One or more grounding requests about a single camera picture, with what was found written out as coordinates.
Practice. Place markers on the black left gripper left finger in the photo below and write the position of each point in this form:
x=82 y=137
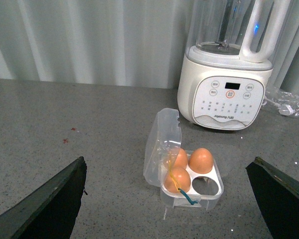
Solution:
x=50 y=211

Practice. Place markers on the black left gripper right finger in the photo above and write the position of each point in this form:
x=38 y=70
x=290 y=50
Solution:
x=277 y=196

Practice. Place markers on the brown egg back right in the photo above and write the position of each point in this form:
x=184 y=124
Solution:
x=201 y=161

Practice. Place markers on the brown egg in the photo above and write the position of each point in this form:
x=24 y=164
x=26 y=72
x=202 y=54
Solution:
x=177 y=178
x=179 y=158
x=201 y=161

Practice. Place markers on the clear plastic egg box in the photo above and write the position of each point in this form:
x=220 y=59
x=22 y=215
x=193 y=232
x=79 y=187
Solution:
x=164 y=136

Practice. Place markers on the brown egg front left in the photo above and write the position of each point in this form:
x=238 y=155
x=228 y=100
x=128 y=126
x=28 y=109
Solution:
x=177 y=178

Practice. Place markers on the brown egg back left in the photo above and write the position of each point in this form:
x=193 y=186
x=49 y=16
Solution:
x=179 y=158

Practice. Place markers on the yellow blue rubber band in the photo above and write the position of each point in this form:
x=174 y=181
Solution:
x=191 y=201

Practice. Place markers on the clear plastic bag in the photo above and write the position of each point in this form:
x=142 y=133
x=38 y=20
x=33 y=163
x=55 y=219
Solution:
x=280 y=102

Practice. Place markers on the white Joyoung blender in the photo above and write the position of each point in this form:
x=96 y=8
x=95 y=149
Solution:
x=227 y=61

